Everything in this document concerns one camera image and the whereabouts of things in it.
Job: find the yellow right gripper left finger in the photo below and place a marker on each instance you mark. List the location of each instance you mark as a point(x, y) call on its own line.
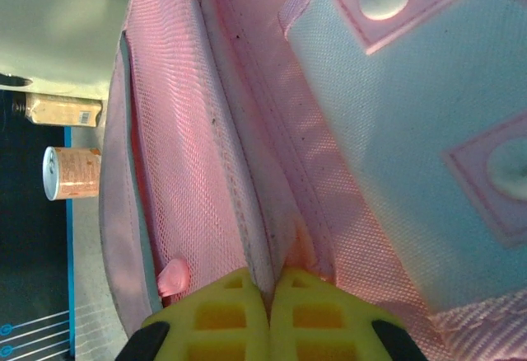
point(214, 320)

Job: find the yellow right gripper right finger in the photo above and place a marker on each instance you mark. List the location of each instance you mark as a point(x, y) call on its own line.
point(321, 320)

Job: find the pink student backpack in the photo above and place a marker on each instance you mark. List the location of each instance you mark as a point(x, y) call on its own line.
point(288, 130)

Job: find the small beige bottle black cap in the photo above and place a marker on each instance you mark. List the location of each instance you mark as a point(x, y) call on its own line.
point(62, 109)

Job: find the cream knife block orange top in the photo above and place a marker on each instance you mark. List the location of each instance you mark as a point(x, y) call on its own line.
point(53, 27)

